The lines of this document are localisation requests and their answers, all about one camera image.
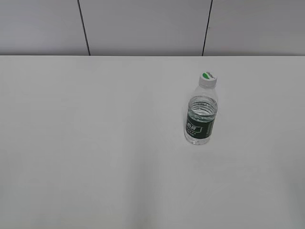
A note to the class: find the clear water bottle green label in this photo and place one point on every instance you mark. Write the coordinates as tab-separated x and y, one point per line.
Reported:
200	116

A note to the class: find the white green bottle cap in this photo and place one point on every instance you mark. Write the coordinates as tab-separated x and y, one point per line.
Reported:
207	80

